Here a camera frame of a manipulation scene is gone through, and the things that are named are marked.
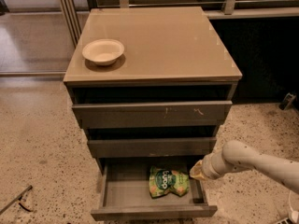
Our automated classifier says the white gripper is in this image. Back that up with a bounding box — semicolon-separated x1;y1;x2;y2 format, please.
190;152;233;180

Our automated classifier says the green rice chip bag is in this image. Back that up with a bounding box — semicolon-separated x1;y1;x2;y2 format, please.
149;166;190;198

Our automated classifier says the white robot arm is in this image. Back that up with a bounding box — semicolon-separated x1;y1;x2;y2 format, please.
190;140;299;193

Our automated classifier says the middle grey drawer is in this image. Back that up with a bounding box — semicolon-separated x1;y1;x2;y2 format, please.
88;137;216;158

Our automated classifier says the grey drawer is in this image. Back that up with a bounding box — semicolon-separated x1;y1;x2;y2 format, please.
73;101;232;129
91;157;217;221
88;137;216;158

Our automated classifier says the top grey drawer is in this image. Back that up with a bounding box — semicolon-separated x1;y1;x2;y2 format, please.
73;101;232;129

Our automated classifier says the bottom grey drawer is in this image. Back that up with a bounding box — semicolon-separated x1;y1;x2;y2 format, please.
91;157;217;221

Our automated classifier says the grey drawer cabinet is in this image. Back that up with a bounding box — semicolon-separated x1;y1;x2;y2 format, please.
63;6;243;173

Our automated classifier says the white paper bowl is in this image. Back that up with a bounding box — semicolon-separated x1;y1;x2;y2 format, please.
82;39;124;66

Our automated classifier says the metal bar on floor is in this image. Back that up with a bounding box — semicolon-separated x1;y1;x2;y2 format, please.
0;185;33;215

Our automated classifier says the white cable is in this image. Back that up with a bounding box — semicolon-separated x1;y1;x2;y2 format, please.
287;189;299;224

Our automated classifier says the small grey floor bracket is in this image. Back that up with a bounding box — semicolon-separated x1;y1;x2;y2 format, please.
278;92;296;110

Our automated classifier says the sliding door frame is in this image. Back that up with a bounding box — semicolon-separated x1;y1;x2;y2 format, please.
59;0;81;47

